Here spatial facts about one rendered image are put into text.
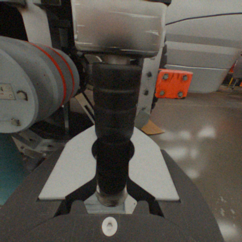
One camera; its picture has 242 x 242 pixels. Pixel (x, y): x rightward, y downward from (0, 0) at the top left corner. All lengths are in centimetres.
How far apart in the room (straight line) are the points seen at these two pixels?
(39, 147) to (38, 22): 35
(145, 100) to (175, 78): 9
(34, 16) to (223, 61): 93
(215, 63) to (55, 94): 90
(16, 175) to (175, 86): 47
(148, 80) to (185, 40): 57
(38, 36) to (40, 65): 13
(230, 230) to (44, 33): 132
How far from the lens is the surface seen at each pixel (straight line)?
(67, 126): 51
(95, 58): 82
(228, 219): 125
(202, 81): 94
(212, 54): 94
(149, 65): 30
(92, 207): 83
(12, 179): 42
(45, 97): 21
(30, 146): 49
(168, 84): 33
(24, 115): 21
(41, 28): 35
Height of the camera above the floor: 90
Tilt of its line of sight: 28 degrees down
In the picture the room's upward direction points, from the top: 4 degrees clockwise
